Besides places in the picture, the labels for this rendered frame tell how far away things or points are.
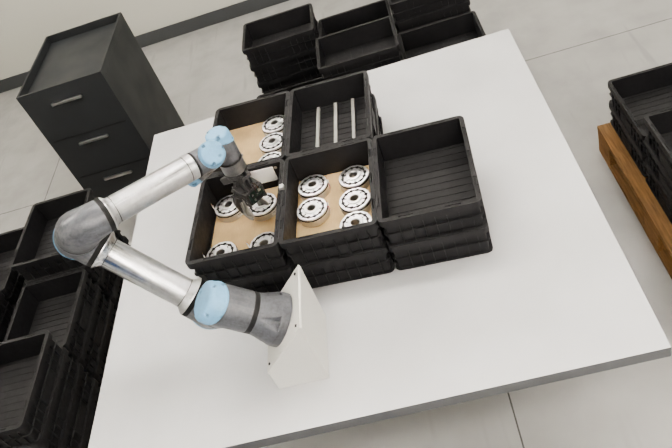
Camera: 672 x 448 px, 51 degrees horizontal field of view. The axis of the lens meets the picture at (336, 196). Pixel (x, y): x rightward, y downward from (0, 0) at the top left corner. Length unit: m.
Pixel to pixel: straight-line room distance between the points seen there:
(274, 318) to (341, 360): 0.25
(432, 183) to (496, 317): 0.48
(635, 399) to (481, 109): 1.13
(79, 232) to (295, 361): 0.65
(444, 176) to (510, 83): 0.65
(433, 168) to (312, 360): 0.74
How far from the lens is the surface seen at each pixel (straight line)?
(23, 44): 6.05
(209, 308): 1.87
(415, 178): 2.25
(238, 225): 2.35
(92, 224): 1.86
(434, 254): 2.13
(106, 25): 4.09
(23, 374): 2.94
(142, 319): 2.45
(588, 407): 2.64
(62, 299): 3.28
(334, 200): 2.27
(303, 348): 1.90
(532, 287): 2.05
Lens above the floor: 2.31
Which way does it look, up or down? 40 degrees down
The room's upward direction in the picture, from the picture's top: 23 degrees counter-clockwise
